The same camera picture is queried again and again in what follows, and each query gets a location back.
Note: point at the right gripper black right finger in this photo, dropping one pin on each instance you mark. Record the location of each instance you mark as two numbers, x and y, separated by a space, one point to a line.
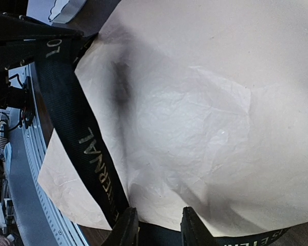
193 230

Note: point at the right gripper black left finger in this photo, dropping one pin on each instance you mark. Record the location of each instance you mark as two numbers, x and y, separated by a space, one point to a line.
126 231

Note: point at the pink and green wrapping paper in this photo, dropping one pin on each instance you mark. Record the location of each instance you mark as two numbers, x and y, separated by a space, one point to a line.
204 104

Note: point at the black ribbon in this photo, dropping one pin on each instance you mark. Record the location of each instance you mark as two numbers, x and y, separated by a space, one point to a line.
75 124

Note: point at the white scalloped bowl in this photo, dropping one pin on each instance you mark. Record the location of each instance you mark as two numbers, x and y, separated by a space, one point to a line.
63 11

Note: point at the front aluminium rail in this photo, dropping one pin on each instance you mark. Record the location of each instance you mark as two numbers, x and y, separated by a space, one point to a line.
38 220

